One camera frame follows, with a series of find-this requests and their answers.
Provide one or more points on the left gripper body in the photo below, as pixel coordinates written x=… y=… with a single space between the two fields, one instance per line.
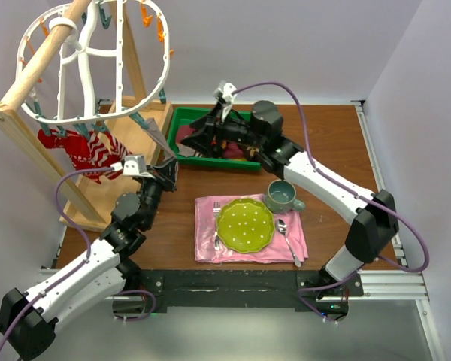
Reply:
x=151 y=192

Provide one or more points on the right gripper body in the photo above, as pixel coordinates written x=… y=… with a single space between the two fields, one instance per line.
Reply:
x=237 y=131

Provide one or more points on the purple yellow striped sock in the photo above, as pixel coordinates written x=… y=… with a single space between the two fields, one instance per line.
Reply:
x=183 y=132

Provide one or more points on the brown white striped sock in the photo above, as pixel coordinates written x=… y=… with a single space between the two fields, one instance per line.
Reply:
x=153 y=130
x=186 y=151

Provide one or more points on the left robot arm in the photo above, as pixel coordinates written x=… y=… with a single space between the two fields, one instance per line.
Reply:
x=29 y=320

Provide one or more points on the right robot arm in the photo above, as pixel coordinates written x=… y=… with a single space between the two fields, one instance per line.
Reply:
x=371 y=216

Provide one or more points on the white round sock hanger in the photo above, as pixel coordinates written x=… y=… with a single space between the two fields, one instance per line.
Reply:
x=71 y=27

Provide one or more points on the green plastic tray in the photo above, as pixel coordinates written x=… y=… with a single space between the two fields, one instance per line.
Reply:
x=183 y=116

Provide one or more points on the silver fork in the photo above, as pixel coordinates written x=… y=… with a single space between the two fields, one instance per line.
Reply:
x=216 y=211

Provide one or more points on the red white striped sock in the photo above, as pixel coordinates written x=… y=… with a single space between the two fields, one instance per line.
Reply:
x=101 y=156

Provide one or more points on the teal ceramic mug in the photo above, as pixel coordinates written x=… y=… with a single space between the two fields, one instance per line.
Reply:
x=281 y=197

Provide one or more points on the red patterned sock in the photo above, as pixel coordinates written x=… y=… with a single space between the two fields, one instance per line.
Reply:
x=74 y=145

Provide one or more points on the green scalloped plate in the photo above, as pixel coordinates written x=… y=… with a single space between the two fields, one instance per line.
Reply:
x=245 y=225

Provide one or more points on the silver spoon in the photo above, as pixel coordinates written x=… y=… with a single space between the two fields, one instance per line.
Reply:
x=283 y=230

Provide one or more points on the pink cloth napkin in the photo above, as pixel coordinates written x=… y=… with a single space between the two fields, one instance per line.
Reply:
x=278 y=251

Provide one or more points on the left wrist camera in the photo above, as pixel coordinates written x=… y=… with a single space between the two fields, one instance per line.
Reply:
x=133 y=166

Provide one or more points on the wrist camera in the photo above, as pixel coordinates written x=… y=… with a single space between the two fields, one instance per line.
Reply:
x=133 y=166
x=225 y=95

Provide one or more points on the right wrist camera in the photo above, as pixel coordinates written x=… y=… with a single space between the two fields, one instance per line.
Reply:
x=225 y=95

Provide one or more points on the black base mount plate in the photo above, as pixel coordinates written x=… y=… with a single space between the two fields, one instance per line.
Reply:
x=243 y=289

